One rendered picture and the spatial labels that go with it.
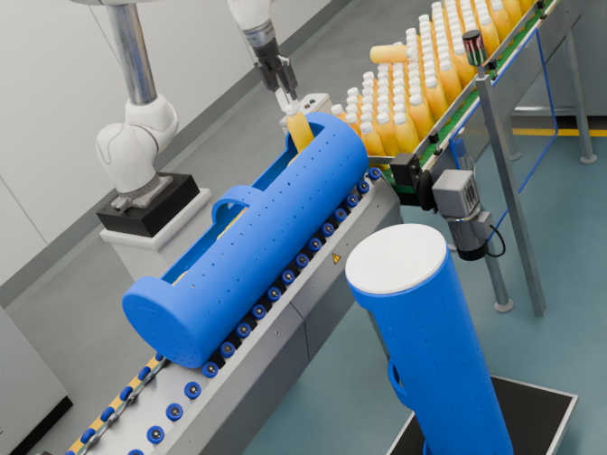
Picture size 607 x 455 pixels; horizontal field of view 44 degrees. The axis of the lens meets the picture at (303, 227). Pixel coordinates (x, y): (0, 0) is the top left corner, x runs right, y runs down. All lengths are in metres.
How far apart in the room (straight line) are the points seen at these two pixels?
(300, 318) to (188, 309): 0.44
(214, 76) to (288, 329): 3.95
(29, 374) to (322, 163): 1.97
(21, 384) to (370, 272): 2.15
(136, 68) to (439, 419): 1.54
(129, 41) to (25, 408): 1.86
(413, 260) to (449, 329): 0.21
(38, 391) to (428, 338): 2.23
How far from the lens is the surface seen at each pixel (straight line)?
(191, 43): 5.83
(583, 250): 3.50
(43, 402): 3.82
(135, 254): 2.84
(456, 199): 2.54
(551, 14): 3.48
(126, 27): 2.66
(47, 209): 5.12
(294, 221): 2.17
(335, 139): 2.35
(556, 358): 3.06
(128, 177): 2.70
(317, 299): 2.30
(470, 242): 2.67
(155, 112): 2.78
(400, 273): 1.95
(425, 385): 2.16
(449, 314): 2.03
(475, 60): 2.55
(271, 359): 2.18
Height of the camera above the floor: 2.24
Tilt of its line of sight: 32 degrees down
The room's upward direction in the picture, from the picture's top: 24 degrees counter-clockwise
